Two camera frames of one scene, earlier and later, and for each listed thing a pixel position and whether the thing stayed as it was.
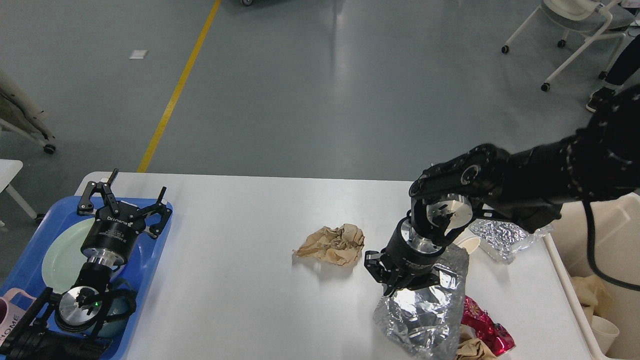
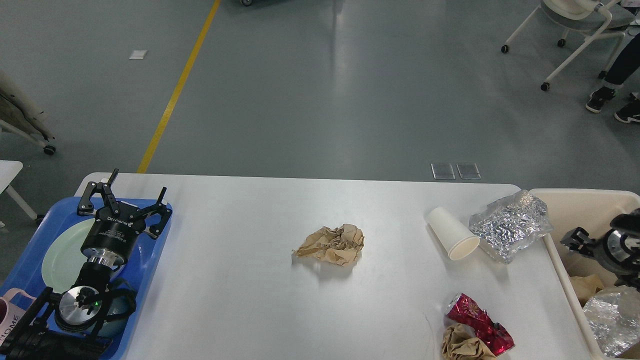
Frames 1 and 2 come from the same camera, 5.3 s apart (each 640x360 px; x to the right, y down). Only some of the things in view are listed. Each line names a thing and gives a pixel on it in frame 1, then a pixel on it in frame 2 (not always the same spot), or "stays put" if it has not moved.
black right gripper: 410,253 to 619,252
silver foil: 503,240 stays put
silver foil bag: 426,321 to 613,314
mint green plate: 63,264 stays put
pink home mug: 10,312 stays put
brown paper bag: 593,297 stays put
